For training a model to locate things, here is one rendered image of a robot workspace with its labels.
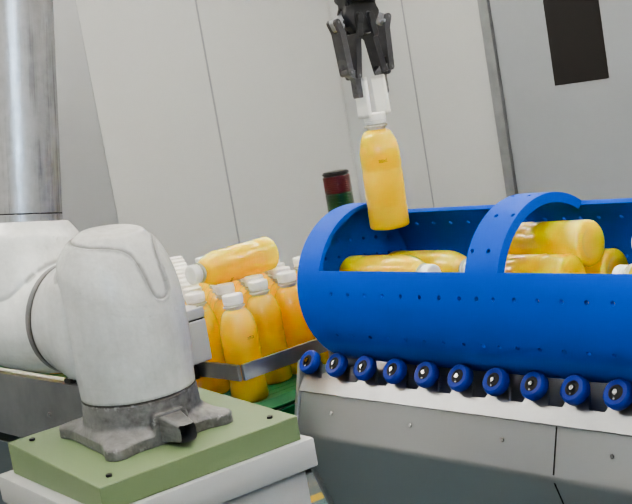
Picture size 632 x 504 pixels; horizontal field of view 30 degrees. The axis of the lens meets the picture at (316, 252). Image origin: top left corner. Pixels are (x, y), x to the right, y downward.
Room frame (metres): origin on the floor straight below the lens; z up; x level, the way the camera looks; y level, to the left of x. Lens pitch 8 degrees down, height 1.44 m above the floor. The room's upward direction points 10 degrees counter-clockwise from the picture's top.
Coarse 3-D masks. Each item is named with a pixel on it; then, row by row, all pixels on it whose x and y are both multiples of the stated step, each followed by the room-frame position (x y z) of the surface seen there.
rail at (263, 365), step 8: (304, 344) 2.19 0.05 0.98; (312, 344) 2.20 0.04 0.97; (320, 344) 2.22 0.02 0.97; (280, 352) 2.15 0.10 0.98; (288, 352) 2.17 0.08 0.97; (296, 352) 2.18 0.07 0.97; (304, 352) 2.19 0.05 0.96; (320, 352) 2.21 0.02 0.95; (256, 360) 2.12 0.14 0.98; (264, 360) 2.13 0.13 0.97; (272, 360) 2.14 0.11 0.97; (280, 360) 2.15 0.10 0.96; (288, 360) 2.16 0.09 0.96; (296, 360) 2.18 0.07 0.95; (248, 368) 2.11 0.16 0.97; (256, 368) 2.12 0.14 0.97; (264, 368) 2.13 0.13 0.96; (272, 368) 2.14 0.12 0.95; (248, 376) 2.10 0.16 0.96; (256, 376) 2.11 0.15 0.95
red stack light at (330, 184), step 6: (348, 174) 2.68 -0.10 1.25; (324, 180) 2.68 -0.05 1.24; (330, 180) 2.66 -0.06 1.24; (336, 180) 2.66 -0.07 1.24; (342, 180) 2.66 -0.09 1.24; (348, 180) 2.67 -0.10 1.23; (324, 186) 2.68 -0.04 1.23; (330, 186) 2.66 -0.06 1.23; (336, 186) 2.66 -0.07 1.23; (342, 186) 2.66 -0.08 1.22; (348, 186) 2.67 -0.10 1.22; (330, 192) 2.66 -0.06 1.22; (336, 192) 2.66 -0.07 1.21; (342, 192) 2.66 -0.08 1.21
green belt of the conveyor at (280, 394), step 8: (64, 376) 2.67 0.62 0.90; (296, 376) 2.27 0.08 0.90; (272, 384) 2.24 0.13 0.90; (280, 384) 2.23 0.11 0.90; (288, 384) 2.22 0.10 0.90; (272, 392) 2.18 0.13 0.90; (280, 392) 2.17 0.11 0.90; (288, 392) 2.15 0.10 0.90; (264, 400) 2.13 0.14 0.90; (272, 400) 2.12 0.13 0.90; (280, 400) 2.13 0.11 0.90; (288, 400) 2.13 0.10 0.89; (272, 408) 2.10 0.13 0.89; (288, 408) 2.12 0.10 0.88
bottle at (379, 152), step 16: (368, 128) 2.04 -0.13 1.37; (384, 128) 2.04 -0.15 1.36; (368, 144) 2.03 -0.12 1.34; (384, 144) 2.02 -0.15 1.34; (368, 160) 2.03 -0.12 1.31; (384, 160) 2.02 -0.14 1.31; (400, 160) 2.04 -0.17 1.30; (368, 176) 2.03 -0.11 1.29; (384, 176) 2.02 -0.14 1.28; (400, 176) 2.03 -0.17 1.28; (368, 192) 2.04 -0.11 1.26; (384, 192) 2.02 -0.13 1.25; (400, 192) 2.03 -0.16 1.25; (368, 208) 2.05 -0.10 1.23; (384, 208) 2.02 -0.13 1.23; (400, 208) 2.03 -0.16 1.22; (384, 224) 2.02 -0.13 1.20; (400, 224) 2.03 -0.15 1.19
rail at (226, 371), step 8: (200, 368) 2.19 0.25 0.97; (208, 368) 2.17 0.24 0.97; (216, 368) 2.15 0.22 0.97; (224, 368) 2.13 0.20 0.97; (232, 368) 2.11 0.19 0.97; (208, 376) 2.18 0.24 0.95; (216, 376) 2.16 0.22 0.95; (224, 376) 2.14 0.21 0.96; (232, 376) 2.11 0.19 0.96; (240, 376) 2.10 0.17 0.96
